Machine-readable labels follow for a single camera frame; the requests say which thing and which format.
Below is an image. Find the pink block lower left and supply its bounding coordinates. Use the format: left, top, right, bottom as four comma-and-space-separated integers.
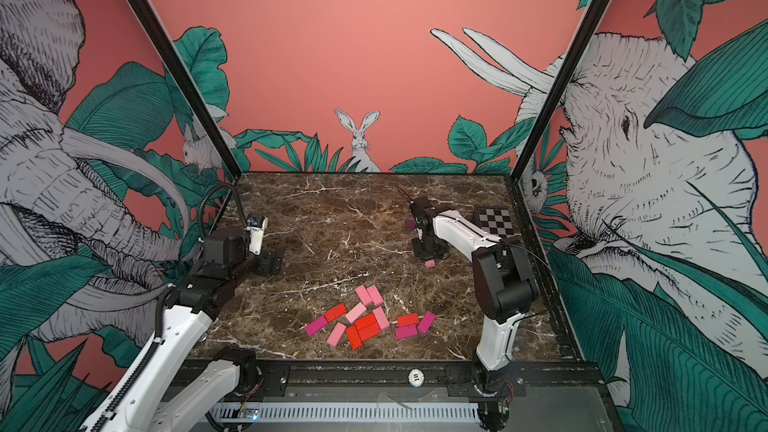
327, 322, 347, 347

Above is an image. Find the black left frame post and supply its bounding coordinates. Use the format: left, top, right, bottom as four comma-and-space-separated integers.
126, 0, 242, 184

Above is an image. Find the black white checkerboard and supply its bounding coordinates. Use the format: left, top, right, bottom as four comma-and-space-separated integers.
473, 206, 516, 238

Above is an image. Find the black front rail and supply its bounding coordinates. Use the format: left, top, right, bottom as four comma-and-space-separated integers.
158, 358, 607, 403

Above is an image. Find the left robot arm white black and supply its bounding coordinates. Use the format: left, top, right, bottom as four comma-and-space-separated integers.
80, 217, 283, 431

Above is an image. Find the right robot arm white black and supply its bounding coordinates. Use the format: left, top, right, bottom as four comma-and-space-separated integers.
409, 196, 539, 396

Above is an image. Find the red block large center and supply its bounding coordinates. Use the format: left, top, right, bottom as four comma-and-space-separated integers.
354, 313, 382, 342

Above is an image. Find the white slotted cable duct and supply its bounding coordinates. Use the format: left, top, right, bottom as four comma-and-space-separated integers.
209, 402, 480, 424

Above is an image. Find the pink block pair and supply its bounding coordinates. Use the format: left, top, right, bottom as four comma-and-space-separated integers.
367, 285, 384, 307
355, 285, 373, 306

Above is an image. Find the red block bottom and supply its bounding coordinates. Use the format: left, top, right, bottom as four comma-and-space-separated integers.
345, 325, 363, 350

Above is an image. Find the black right frame post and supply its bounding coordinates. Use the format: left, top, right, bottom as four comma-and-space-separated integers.
511, 0, 611, 183

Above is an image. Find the black corrugated cable hose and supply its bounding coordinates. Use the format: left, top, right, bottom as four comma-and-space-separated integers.
196, 182, 250, 238

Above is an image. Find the pink block beside red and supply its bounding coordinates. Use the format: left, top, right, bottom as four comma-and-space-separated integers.
372, 307, 390, 330

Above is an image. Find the black frame post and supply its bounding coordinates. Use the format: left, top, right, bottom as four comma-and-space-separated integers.
511, 0, 611, 183
126, 0, 242, 184

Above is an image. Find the red block right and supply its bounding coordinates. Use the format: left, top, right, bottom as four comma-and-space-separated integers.
397, 313, 420, 327

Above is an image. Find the magenta block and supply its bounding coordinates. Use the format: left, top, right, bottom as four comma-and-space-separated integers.
305, 316, 328, 336
417, 311, 436, 334
395, 325, 419, 340

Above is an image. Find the light pink block middle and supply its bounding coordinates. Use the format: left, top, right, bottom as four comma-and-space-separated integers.
345, 302, 367, 324

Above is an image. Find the red block upper left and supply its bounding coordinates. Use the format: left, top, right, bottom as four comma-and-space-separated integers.
324, 303, 348, 323

